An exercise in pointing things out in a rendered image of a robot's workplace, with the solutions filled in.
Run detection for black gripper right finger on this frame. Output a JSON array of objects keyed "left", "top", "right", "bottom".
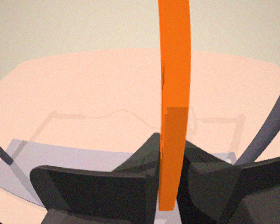
[{"left": 176, "top": 140, "right": 280, "bottom": 224}]

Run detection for orange handle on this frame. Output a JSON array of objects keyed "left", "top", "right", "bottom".
[{"left": 157, "top": 0, "right": 192, "bottom": 212}]

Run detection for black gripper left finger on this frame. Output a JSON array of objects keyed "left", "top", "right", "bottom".
[{"left": 30, "top": 132, "right": 161, "bottom": 224}]

